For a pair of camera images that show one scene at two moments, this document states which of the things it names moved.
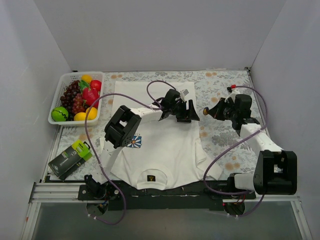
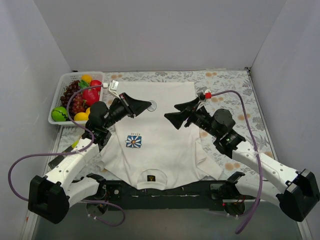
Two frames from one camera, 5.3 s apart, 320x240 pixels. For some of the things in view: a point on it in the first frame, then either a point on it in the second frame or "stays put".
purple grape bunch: [73, 100] stays put
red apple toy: [96, 84] stays put
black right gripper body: [219, 111] to [192, 116]
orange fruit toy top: [86, 77] stays put
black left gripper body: [184, 113] to [127, 105]
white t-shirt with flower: [162, 155] stays put
